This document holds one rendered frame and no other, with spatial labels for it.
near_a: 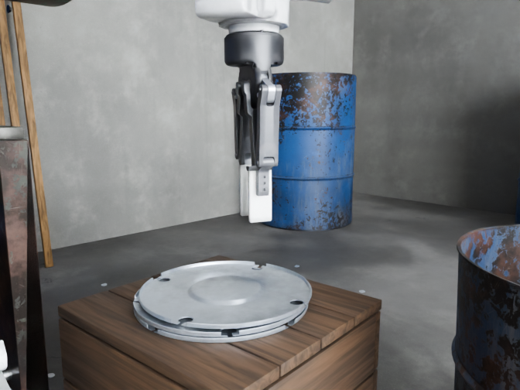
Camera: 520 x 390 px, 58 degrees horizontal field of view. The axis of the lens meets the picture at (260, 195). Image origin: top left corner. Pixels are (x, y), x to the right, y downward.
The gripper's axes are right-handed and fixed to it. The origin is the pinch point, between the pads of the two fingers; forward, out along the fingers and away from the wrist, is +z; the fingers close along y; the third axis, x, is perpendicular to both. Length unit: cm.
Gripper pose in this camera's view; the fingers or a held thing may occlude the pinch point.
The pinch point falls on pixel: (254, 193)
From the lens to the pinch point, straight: 63.0
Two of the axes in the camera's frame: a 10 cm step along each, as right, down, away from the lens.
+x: -9.5, 0.6, -3.1
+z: 0.1, 9.8, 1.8
